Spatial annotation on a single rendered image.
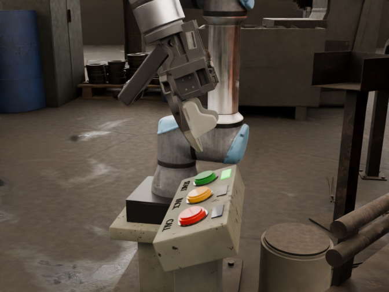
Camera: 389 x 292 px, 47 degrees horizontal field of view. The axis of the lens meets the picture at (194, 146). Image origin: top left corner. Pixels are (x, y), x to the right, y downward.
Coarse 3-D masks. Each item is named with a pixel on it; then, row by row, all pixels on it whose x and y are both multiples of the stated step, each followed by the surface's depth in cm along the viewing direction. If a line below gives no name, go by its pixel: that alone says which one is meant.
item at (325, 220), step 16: (320, 64) 182; (336, 64) 185; (352, 64) 187; (368, 64) 158; (384, 64) 162; (320, 80) 184; (336, 80) 188; (352, 80) 189; (368, 80) 160; (384, 80) 164; (352, 96) 173; (352, 112) 174; (352, 128) 175; (352, 144) 176; (352, 160) 179; (352, 176) 181; (336, 192) 188; (352, 192) 184; (336, 208) 189; (352, 208) 187; (320, 224) 189; (368, 224) 189
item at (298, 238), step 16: (288, 224) 79; (304, 224) 79; (272, 240) 74; (288, 240) 74; (304, 240) 74; (320, 240) 74; (272, 256) 72; (288, 256) 70; (304, 256) 70; (320, 256) 70; (272, 272) 72; (288, 272) 70; (304, 272) 70; (320, 272) 71; (272, 288) 73; (288, 288) 71; (304, 288) 71; (320, 288) 72
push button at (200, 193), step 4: (196, 188) 72; (200, 188) 71; (204, 188) 71; (208, 188) 71; (192, 192) 71; (196, 192) 70; (200, 192) 70; (204, 192) 69; (208, 192) 69; (188, 196) 70; (192, 196) 69; (196, 196) 69; (200, 196) 69; (204, 196) 69; (188, 200) 70; (192, 200) 69; (196, 200) 69; (200, 200) 69
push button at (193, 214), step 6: (186, 210) 64; (192, 210) 64; (198, 210) 63; (204, 210) 63; (180, 216) 63; (186, 216) 62; (192, 216) 62; (198, 216) 62; (180, 222) 63; (186, 222) 62; (192, 222) 62
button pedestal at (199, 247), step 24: (216, 192) 70; (240, 192) 75; (168, 216) 68; (240, 216) 69; (168, 240) 60; (192, 240) 60; (216, 240) 59; (168, 264) 61; (192, 264) 61; (216, 264) 68; (192, 288) 70; (216, 288) 70
